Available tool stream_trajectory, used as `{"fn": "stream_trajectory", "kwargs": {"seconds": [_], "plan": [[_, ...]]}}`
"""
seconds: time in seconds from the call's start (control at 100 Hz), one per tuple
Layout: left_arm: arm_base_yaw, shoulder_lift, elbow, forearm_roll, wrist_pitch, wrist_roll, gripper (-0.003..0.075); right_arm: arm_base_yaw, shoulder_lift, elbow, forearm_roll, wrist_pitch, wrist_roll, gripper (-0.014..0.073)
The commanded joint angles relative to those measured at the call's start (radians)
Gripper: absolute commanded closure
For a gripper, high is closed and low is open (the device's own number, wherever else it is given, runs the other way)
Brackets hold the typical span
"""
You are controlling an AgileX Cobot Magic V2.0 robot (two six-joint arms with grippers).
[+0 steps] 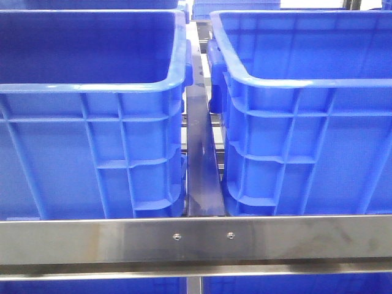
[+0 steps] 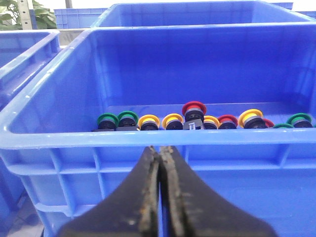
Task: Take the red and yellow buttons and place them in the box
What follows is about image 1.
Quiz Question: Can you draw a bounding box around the steel centre divider bar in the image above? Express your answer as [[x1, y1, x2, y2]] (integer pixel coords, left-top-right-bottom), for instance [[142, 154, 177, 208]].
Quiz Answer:
[[186, 47, 225, 217]]

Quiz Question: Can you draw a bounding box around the left blue plastic crate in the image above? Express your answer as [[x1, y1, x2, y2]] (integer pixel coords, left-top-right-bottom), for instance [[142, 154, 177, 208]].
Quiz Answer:
[[1, 9, 192, 221]]

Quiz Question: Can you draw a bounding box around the blue plastic crate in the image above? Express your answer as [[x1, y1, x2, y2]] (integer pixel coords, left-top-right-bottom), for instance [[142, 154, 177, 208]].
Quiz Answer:
[[1, 9, 192, 221], [208, 10, 391, 216]]

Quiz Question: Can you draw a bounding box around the right blue plastic crate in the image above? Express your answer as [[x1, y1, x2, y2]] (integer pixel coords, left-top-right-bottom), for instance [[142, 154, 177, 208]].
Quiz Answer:
[[208, 10, 391, 216]]

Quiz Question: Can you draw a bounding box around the far right blue crate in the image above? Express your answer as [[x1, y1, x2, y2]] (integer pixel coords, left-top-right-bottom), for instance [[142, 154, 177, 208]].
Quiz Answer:
[[192, 0, 281, 20]]

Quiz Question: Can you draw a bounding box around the lower left blue crate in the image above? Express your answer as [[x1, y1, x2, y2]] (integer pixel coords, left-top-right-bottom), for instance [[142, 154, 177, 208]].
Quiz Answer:
[[1, 277, 186, 293]]

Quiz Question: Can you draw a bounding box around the lower right blue crate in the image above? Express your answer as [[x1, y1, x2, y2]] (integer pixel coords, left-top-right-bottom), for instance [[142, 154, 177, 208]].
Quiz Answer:
[[203, 273, 391, 293]]

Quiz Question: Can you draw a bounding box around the far left blue crate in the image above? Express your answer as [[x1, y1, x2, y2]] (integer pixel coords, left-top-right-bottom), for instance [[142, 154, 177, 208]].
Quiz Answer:
[[1, 0, 189, 13]]

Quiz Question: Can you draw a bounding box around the stainless steel front rail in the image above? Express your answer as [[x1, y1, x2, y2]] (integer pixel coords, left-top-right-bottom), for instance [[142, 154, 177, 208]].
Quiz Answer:
[[1, 215, 391, 281]]

